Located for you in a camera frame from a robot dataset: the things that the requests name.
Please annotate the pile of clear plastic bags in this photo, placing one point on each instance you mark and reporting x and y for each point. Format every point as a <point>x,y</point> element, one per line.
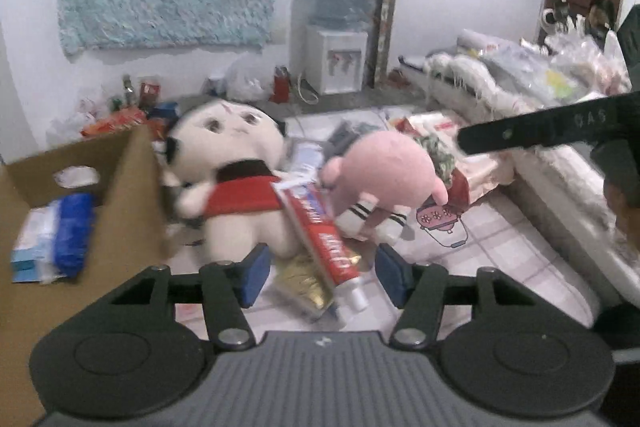
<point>545,67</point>

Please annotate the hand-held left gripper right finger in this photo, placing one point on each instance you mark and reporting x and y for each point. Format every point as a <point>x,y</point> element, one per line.
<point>392,277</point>

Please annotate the person's right hand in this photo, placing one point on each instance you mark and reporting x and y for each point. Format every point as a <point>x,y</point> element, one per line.
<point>622,207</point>

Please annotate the red thermos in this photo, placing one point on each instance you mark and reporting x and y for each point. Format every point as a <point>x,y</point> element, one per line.
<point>281,87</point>

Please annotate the red can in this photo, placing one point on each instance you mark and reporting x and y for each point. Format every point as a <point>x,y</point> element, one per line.
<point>149,94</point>

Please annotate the crumpled white plastic bag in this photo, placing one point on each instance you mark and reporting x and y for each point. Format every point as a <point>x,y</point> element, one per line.
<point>70,124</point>

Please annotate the orange snack packet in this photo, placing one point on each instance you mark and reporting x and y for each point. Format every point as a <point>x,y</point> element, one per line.
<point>112,123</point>

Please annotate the gold foil packet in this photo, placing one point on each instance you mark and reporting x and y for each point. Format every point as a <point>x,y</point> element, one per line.
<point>305,287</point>

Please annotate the patterned folded board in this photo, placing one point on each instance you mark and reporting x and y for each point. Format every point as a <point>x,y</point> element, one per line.
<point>387,22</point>

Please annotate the cream plush doll red dress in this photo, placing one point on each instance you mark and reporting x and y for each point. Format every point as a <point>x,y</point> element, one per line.
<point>240,207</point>

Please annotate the green white patterned cloth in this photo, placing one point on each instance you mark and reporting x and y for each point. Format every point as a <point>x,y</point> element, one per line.
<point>437,154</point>

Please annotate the white mattress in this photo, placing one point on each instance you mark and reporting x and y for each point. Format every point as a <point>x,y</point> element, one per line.
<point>565,192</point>

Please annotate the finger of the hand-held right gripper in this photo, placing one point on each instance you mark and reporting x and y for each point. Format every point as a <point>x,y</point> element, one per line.
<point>550,127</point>

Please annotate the pink plush pig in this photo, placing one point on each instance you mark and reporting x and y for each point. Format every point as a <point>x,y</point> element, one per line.
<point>385,172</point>

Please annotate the red white wet wipes pack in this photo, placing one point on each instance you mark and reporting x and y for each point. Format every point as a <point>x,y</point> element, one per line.
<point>480,172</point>

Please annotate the white tissue pack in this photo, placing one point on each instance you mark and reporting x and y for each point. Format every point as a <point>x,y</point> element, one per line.
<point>35,237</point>

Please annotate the white wall socket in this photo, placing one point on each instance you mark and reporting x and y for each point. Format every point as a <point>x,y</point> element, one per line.
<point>280,33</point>

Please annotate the blue packet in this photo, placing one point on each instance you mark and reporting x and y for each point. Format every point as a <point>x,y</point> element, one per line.
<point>75,232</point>

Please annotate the white blue toothpaste box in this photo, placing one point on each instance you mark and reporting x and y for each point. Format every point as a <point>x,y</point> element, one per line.
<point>305,159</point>

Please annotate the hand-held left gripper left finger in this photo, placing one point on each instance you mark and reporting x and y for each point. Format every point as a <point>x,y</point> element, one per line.
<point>255,276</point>

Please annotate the brown cardboard box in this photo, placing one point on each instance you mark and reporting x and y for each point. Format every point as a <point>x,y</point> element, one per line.
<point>120,307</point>

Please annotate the pink slipper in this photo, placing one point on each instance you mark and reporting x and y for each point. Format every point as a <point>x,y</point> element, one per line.
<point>400,79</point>

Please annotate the white water dispenser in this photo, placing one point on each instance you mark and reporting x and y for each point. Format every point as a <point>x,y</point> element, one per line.
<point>332,57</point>

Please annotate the dark grey pouch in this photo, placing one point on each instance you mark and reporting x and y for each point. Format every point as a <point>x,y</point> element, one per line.
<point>350,134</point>

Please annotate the red toothpaste tube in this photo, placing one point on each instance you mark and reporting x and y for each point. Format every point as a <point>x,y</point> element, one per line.
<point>320,237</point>

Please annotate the black white plush toy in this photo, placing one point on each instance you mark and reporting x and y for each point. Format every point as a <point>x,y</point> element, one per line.
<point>555,14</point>

